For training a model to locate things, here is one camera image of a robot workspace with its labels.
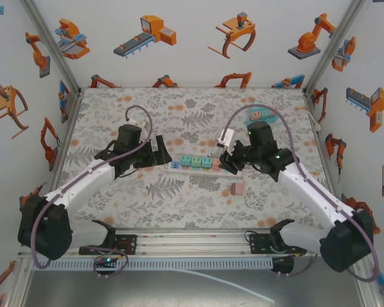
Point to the pink USB charger plug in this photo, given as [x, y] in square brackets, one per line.
[216, 165]

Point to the teal USB charger plug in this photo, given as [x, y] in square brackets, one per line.
[207, 163]
[185, 160]

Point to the mauve USB charger plug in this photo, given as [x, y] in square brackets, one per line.
[238, 189]

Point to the green USB charger plug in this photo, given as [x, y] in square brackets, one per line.
[196, 162]

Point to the white pastel power strip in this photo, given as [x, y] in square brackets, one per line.
[195, 171]

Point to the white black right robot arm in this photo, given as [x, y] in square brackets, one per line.
[313, 193]

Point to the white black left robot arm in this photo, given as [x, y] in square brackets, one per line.
[83, 185]

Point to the teal triangular holder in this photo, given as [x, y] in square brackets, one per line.
[272, 119]

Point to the small pastel power strip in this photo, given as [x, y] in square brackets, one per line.
[259, 115]

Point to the floral patterned table mat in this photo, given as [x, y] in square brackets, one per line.
[192, 204]

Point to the thin white tube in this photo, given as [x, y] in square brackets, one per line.
[243, 288]

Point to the white wall plug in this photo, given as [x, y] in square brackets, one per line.
[318, 127]

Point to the aluminium side rail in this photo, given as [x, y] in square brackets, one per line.
[321, 144]
[67, 134]

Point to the aluminium frame rail with slots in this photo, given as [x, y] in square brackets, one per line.
[192, 246]

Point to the aluminium frame post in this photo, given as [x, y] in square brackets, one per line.
[331, 48]
[53, 48]

